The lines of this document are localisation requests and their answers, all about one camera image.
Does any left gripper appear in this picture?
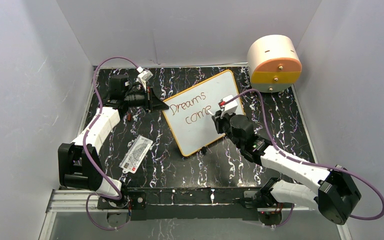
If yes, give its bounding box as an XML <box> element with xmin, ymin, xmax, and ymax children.
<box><xmin>125</xmin><ymin>86</ymin><xmax>170</xmax><ymax>114</ymax></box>

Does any yellow framed whiteboard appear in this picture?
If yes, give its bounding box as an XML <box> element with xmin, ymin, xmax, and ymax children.
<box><xmin>163</xmin><ymin>70</ymin><xmax>239</xmax><ymax>157</ymax></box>

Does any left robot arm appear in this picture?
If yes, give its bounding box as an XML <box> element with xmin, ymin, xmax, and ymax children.
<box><xmin>57</xmin><ymin>75</ymin><xmax>169</xmax><ymax>208</ymax></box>

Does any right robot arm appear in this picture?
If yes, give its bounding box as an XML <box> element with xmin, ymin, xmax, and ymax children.
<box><xmin>211</xmin><ymin>110</ymin><xmax>362</xmax><ymax>225</ymax></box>

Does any flat packaged ruler set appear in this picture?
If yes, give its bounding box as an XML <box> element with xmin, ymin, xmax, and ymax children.
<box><xmin>119</xmin><ymin>135</ymin><xmax>154</xmax><ymax>174</ymax></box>

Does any round three drawer cabinet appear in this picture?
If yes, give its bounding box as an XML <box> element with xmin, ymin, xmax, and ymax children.
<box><xmin>247</xmin><ymin>34</ymin><xmax>303</xmax><ymax>93</ymax></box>

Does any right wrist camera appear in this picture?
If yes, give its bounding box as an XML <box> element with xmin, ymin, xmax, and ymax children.
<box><xmin>219</xmin><ymin>95</ymin><xmax>238</xmax><ymax>119</ymax></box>

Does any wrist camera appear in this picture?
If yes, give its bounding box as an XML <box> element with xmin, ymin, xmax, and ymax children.
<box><xmin>136</xmin><ymin>66</ymin><xmax>153</xmax><ymax>90</ymax></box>
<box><xmin>219</xmin><ymin>95</ymin><xmax>238</xmax><ymax>119</ymax></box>

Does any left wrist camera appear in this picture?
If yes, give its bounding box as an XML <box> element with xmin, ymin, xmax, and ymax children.
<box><xmin>136</xmin><ymin>66</ymin><xmax>153</xmax><ymax>90</ymax></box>

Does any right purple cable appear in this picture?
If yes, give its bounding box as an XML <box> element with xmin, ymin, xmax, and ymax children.
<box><xmin>218</xmin><ymin>88</ymin><xmax>384</xmax><ymax>229</ymax></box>

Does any purple cable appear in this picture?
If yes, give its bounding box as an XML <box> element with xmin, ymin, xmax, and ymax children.
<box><xmin>218</xmin><ymin>88</ymin><xmax>384</xmax><ymax>229</ymax></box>
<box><xmin>81</xmin><ymin>56</ymin><xmax>143</xmax><ymax>231</ymax></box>

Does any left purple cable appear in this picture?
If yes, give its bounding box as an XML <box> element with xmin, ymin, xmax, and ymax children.
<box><xmin>81</xmin><ymin>56</ymin><xmax>143</xmax><ymax>231</ymax></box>

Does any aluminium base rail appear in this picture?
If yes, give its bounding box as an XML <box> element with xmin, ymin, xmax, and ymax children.
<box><xmin>49</xmin><ymin>187</ymin><xmax>319</xmax><ymax>211</ymax></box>

